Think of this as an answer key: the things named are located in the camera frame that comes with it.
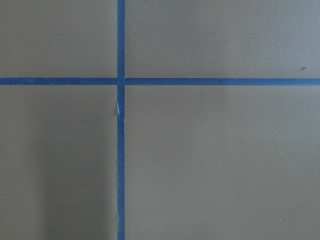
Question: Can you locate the brown paper table cover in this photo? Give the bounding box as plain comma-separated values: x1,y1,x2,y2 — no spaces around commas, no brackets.
0,0,320,240

